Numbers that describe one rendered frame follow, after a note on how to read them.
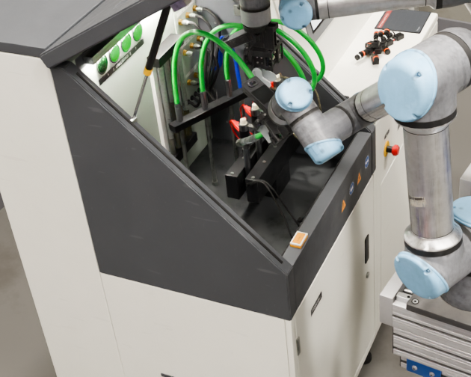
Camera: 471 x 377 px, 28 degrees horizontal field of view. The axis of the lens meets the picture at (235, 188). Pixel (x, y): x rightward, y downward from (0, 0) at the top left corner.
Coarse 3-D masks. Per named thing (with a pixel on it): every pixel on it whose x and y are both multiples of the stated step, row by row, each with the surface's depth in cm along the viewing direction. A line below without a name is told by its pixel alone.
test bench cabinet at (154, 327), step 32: (128, 288) 261; (160, 288) 255; (128, 320) 270; (160, 320) 264; (192, 320) 257; (224, 320) 252; (256, 320) 246; (288, 320) 241; (128, 352) 280; (160, 352) 273; (192, 352) 266; (224, 352) 260; (256, 352) 254; (288, 352) 248
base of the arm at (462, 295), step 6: (468, 276) 200; (462, 282) 201; (468, 282) 200; (450, 288) 204; (456, 288) 202; (462, 288) 201; (468, 288) 201; (444, 294) 206; (450, 294) 204; (456, 294) 203; (462, 294) 202; (468, 294) 201; (444, 300) 206; (450, 300) 204; (456, 300) 203; (462, 300) 202; (468, 300) 202; (456, 306) 204; (462, 306) 203; (468, 306) 202
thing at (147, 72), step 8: (168, 8) 200; (160, 16) 203; (160, 24) 204; (160, 32) 205; (160, 40) 207; (152, 48) 209; (152, 56) 211; (152, 64) 213; (144, 72) 215; (144, 80) 217; (136, 104) 223; (136, 112) 225; (136, 120) 227
